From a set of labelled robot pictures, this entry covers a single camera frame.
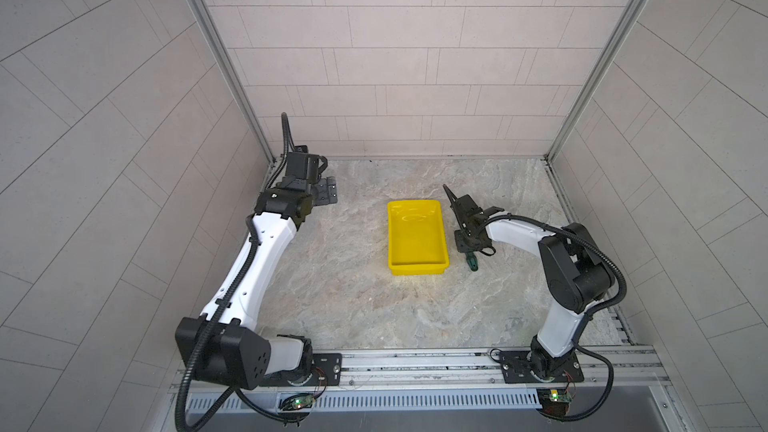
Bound green handled screwdriver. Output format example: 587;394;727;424
465;252;479;272

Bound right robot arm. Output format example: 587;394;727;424
443;186;617;382

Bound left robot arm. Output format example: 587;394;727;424
175;149;338;390

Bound yellow plastic bin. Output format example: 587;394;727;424
387;200;450;276

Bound right green circuit board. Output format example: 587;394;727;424
536;388;573;418

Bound green circuit board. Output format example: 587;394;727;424
536;388;573;418
279;393;317;412

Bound left green circuit board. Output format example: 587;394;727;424
279;393;317;412

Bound left black corrugated cable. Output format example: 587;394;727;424
175;112;328;432

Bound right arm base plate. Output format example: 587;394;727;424
498;350;584;384

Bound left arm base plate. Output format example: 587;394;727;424
260;353;343;387

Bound aluminium mounting rail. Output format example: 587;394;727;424
167;344;670;395

